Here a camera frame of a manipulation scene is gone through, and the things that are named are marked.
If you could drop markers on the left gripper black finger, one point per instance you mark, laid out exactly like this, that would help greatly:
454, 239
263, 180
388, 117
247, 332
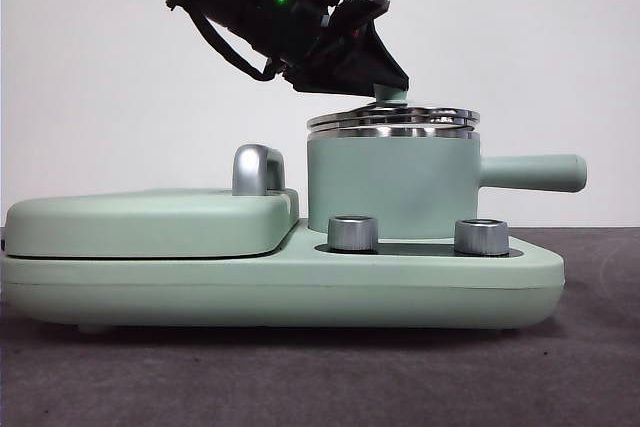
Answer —
330, 84
377, 64

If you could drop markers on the glass pot lid green knob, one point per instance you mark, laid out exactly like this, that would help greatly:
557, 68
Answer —
425, 114

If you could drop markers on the silver control knob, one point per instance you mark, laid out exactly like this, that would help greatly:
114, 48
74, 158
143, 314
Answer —
481, 238
352, 234

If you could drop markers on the mint green breakfast machine base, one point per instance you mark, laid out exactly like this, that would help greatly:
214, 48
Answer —
350, 292

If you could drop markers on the mint green grill cover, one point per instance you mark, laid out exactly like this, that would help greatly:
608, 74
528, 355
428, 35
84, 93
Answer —
150, 227

